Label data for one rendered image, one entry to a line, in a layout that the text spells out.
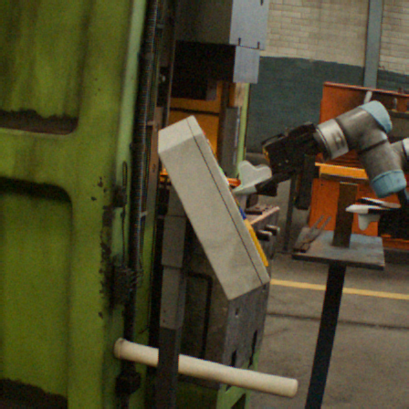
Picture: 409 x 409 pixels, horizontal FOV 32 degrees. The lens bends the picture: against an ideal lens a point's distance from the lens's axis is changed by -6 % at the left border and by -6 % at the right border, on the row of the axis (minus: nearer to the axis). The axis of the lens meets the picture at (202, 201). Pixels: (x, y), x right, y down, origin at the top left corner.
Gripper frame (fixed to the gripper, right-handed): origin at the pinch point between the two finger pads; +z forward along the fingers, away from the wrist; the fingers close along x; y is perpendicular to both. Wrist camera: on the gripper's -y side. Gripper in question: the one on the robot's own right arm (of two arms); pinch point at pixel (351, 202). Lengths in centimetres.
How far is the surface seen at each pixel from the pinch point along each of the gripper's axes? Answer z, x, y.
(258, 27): 31, 5, -43
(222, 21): 33, -17, -42
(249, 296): 24.7, 1.3, 30.4
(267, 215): 24.7, 8.9, 9.1
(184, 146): 16, -74, -18
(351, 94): 63, 342, -19
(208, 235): 11, -72, -3
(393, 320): -2, 210, 100
